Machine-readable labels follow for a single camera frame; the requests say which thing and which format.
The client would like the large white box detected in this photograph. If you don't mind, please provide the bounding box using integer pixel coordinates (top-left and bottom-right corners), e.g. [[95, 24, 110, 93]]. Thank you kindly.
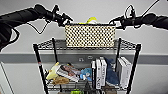
[[115, 56, 133, 91]]

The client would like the thin black cable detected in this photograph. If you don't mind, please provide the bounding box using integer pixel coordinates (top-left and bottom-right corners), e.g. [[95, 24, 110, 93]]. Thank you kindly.
[[141, 0, 161, 17], [26, 18, 49, 35]]

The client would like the black pointed bag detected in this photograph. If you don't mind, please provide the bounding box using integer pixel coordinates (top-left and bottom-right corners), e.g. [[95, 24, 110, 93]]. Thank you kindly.
[[84, 81, 93, 94]]

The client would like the tall white box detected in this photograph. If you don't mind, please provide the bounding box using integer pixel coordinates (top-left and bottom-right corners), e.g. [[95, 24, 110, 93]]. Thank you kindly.
[[91, 57, 108, 90]]

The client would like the yellow white bird plush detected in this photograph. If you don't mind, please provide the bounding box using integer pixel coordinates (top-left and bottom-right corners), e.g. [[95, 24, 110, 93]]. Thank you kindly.
[[85, 16, 99, 25]]

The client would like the pale spotted woven basket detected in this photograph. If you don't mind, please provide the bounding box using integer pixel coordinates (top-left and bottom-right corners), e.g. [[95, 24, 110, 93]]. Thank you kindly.
[[64, 21, 117, 50]]

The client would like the small blue toy pack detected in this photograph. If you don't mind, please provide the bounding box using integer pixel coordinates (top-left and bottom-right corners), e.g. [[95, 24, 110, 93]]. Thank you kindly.
[[79, 67, 94, 82]]

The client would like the black wire shelf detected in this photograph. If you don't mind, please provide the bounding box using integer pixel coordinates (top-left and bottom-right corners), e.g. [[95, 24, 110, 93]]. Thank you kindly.
[[32, 37, 142, 94]]

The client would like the flat printed picture box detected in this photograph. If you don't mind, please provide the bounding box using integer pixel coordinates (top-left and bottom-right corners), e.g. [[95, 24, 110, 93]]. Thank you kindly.
[[56, 63, 83, 84]]

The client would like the blue bag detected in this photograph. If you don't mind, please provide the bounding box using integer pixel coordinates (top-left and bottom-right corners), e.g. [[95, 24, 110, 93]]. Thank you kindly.
[[104, 59, 120, 87]]

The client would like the white wall socket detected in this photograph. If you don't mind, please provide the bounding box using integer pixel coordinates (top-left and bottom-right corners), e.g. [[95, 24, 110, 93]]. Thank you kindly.
[[87, 55, 94, 61], [78, 57, 85, 64]]

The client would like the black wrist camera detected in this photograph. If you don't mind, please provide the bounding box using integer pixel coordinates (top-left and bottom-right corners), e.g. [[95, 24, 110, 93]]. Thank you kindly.
[[51, 4, 61, 15], [124, 4, 136, 18]]

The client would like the green yellow toy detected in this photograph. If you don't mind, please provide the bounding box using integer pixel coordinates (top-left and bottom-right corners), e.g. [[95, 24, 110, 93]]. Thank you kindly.
[[70, 89, 82, 94]]

